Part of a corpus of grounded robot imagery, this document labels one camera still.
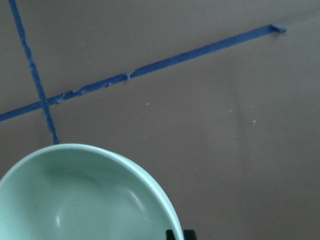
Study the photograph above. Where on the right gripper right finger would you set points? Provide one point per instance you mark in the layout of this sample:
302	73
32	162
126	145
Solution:
189	234

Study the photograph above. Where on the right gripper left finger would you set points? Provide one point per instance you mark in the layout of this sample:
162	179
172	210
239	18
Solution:
170	235

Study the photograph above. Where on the green bowl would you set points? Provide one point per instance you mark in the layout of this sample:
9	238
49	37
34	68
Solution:
82	192

